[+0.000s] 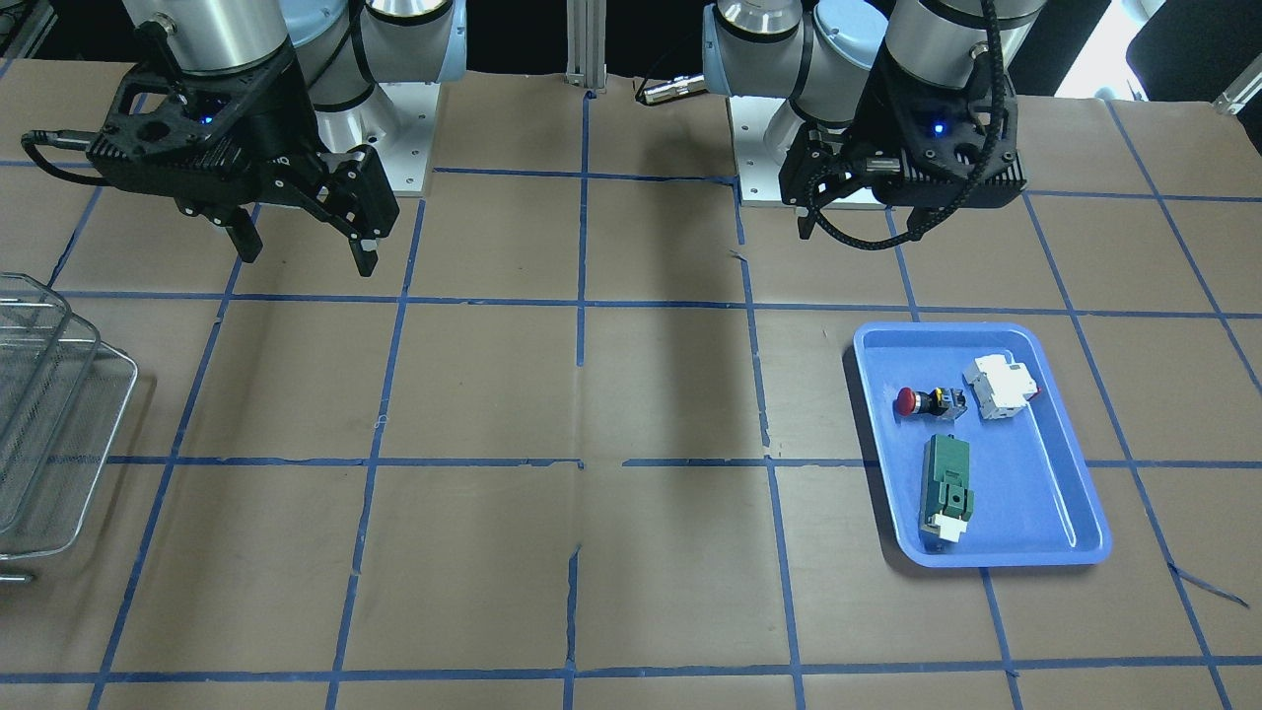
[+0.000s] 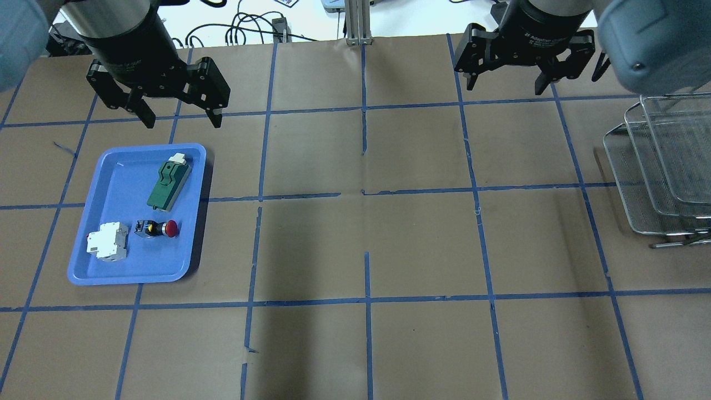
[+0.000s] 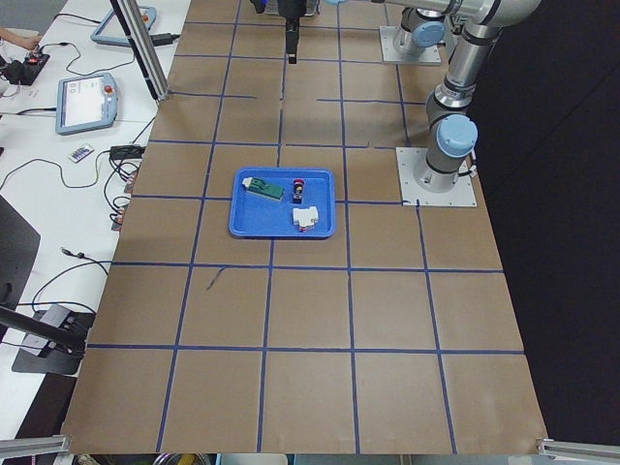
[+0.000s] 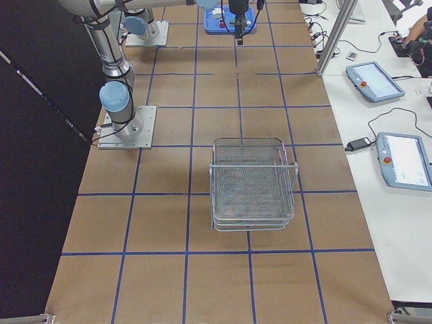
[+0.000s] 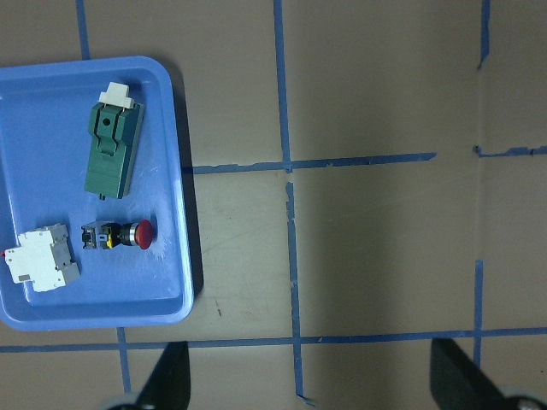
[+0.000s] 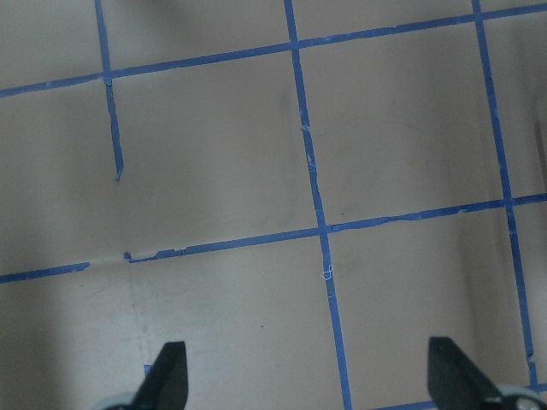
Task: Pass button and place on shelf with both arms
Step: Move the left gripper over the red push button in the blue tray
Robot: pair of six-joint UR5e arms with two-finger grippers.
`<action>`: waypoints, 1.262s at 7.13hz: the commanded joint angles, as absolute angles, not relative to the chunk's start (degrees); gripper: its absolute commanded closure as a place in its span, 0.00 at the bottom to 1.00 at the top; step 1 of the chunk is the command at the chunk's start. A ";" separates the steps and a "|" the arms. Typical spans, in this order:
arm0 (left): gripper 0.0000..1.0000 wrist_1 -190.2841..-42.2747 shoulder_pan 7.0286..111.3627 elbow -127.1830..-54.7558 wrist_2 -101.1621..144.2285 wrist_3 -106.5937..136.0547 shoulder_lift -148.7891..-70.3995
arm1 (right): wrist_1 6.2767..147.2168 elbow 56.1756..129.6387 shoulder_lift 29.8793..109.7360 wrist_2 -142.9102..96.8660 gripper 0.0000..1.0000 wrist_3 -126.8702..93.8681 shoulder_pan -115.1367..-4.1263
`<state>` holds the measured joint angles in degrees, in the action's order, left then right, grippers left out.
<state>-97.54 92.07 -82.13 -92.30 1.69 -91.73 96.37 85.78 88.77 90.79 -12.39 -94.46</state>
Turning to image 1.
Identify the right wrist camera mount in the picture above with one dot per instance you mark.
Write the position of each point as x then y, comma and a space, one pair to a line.
207, 136

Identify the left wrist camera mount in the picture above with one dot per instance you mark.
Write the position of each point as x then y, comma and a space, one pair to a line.
937, 136

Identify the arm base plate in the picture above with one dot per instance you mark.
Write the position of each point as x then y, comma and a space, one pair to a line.
762, 130
400, 121

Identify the white circuit breaker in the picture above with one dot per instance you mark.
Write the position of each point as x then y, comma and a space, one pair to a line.
1002, 388

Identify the aluminium frame post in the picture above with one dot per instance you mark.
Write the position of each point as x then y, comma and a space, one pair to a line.
585, 24

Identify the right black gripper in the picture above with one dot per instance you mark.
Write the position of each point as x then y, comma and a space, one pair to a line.
279, 123

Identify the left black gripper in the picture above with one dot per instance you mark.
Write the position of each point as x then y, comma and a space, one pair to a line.
880, 120

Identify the red emergency stop button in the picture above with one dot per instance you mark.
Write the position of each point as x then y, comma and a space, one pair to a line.
941, 403

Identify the green electrical module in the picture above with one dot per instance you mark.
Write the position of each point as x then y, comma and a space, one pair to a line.
947, 499

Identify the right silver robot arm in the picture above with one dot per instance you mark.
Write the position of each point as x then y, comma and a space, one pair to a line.
345, 48

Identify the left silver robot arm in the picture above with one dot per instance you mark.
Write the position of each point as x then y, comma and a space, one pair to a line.
818, 56

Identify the wire mesh shelf rack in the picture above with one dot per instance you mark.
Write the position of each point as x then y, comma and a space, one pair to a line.
63, 394

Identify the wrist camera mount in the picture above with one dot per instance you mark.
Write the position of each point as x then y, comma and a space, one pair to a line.
207, 136
937, 136

